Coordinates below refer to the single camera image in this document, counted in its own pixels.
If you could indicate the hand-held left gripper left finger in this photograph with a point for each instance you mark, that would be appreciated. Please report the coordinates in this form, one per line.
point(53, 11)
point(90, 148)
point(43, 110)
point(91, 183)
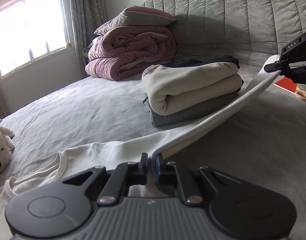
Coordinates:
point(144, 170)

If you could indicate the pink grey pillow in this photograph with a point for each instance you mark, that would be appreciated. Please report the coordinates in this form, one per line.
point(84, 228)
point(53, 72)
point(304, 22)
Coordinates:
point(143, 17)

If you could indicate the window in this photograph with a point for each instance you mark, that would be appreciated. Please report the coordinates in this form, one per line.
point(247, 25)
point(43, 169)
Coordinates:
point(30, 30)

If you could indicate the black folded garment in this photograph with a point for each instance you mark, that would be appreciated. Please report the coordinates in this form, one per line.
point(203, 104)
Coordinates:
point(205, 62)

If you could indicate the grey folded garment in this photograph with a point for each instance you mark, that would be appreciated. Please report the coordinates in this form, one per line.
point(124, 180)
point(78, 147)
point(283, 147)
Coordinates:
point(193, 112)

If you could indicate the white sweatshirt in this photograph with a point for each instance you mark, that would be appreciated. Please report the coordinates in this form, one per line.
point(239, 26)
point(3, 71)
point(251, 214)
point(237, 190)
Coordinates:
point(93, 155)

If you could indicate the pale green booklet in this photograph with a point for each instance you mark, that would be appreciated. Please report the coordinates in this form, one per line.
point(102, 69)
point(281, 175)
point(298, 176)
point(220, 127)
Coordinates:
point(305, 88)

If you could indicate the white plush dog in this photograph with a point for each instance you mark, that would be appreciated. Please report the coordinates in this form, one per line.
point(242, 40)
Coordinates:
point(0, 150)

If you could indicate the grey padded headboard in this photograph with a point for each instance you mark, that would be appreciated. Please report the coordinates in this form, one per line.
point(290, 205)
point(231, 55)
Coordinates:
point(218, 17)

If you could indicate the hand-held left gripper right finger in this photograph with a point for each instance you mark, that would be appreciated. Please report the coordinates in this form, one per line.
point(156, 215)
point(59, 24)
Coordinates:
point(158, 166)

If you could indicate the pink folded comforter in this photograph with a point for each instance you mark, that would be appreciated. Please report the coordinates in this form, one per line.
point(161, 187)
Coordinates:
point(133, 47)

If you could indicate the cream folded garment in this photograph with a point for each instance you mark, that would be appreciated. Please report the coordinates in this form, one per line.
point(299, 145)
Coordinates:
point(193, 87)

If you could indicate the orange book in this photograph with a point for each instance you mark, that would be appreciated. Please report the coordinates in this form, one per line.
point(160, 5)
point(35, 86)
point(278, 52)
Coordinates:
point(285, 83)

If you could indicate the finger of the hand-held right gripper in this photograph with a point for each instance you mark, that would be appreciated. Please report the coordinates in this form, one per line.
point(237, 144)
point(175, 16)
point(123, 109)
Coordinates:
point(274, 66)

